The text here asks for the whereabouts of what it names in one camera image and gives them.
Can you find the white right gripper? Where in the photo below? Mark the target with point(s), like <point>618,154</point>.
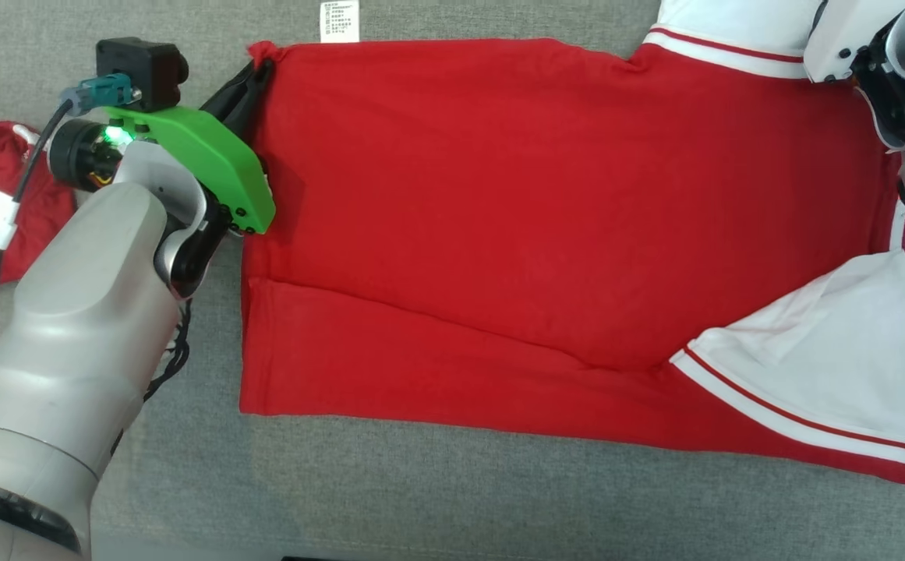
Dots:
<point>842,39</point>

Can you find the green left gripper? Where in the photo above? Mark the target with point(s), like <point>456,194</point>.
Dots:
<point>210,164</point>

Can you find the red shirt with white sleeves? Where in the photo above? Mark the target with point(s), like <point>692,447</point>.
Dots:
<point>538,195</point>

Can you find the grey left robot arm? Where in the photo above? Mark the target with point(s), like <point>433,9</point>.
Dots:
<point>70,351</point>

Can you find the grey fabric padded table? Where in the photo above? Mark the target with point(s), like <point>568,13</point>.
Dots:
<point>421,499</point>

